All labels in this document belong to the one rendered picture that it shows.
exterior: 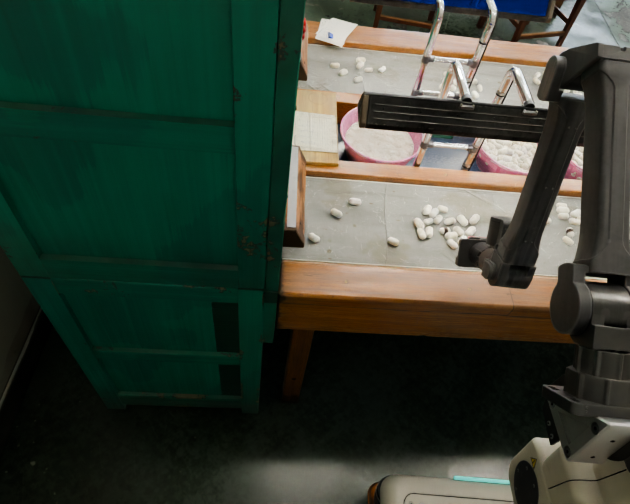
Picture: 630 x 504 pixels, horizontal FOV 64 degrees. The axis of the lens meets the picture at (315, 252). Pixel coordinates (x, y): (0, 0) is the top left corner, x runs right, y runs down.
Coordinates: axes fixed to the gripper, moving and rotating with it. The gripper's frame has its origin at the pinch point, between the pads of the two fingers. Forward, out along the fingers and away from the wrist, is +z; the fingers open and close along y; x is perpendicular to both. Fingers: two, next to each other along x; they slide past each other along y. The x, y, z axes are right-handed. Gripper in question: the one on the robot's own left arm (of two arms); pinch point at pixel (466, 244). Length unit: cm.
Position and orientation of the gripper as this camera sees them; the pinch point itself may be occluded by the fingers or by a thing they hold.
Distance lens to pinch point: 129.2
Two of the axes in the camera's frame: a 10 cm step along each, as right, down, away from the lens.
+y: -9.9, -0.6, -0.8
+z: -0.7, -2.4, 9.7
